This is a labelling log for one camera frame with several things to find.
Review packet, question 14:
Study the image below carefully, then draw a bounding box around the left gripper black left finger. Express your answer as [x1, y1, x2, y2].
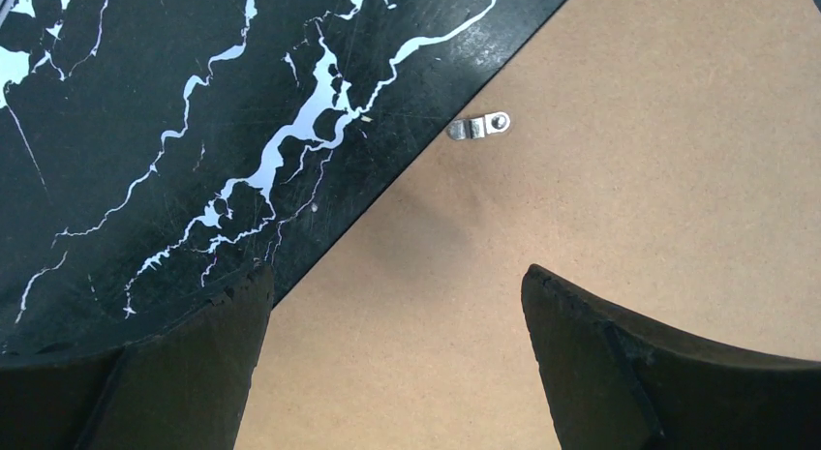
[1, 266, 274, 449]

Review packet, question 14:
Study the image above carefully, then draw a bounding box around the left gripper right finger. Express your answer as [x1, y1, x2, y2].
[521, 265, 820, 449]

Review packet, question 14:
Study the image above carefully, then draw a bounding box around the brown cardboard backing board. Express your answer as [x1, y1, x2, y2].
[236, 0, 820, 449]

